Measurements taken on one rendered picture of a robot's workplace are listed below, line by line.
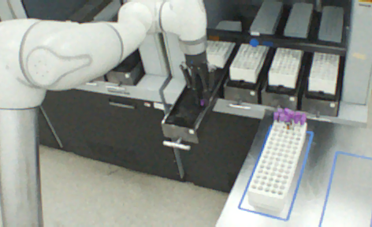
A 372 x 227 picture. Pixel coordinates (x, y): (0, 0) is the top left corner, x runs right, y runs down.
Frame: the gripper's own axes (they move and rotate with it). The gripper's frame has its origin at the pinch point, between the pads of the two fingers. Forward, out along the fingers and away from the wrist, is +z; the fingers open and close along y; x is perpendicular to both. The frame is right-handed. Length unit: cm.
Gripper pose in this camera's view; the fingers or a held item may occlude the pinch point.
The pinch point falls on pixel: (202, 95)
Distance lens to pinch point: 136.1
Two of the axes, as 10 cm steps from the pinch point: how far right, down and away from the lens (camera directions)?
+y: -9.1, -1.5, 3.9
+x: -3.8, 6.6, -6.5
